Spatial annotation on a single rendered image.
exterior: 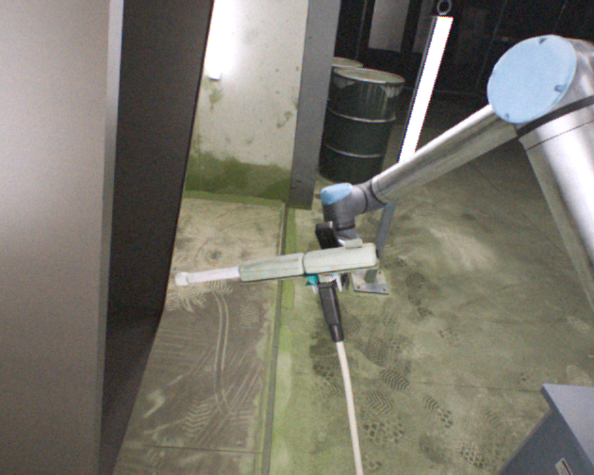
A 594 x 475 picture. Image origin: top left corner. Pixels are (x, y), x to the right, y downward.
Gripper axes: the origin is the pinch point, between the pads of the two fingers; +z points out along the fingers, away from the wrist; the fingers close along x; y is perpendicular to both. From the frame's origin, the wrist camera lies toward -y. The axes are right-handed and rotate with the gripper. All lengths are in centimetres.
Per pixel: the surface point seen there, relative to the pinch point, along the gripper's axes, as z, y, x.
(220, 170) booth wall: -168, -29, 102
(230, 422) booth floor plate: -26, 60, 50
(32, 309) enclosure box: 49, -17, 15
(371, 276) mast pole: -124, 47, 4
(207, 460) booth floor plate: -12, 63, 53
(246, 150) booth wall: -168, -38, 79
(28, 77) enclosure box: 52, -34, 2
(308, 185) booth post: -186, -5, 45
